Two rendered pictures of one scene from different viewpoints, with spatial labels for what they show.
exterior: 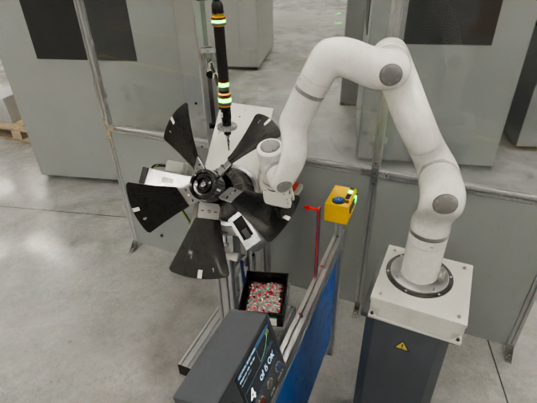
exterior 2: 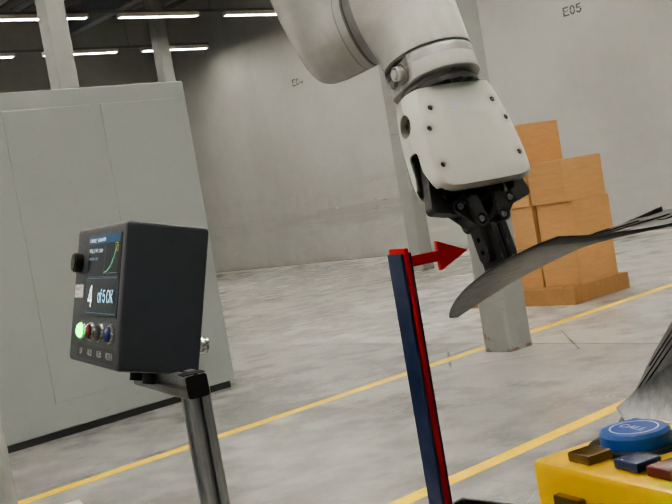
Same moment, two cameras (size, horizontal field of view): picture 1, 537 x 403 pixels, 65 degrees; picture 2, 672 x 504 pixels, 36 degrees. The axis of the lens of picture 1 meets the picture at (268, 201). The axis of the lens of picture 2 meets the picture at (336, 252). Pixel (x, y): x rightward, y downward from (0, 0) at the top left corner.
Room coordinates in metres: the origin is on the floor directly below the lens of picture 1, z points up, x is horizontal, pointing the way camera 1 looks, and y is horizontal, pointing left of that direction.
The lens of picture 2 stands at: (1.72, -0.84, 1.24)
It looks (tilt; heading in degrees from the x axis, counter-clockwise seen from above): 3 degrees down; 129
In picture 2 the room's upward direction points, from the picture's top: 10 degrees counter-clockwise
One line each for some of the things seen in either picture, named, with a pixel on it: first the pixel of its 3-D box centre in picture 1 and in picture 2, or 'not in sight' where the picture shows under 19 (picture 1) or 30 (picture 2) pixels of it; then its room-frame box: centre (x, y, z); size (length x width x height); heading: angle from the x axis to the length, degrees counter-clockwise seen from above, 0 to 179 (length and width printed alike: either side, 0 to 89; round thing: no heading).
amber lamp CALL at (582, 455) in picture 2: not in sight; (590, 455); (1.45, -0.32, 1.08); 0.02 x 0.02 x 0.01; 66
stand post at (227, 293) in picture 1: (228, 298); not in sight; (1.53, 0.22, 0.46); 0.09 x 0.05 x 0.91; 66
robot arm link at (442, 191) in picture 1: (437, 205); not in sight; (1.03, -0.50, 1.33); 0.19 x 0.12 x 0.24; 167
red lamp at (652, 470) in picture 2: not in sight; (671, 469); (1.51, -0.34, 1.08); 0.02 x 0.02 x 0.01; 66
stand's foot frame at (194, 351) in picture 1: (240, 338); not in sight; (1.62, 0.18, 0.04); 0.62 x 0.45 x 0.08; 156
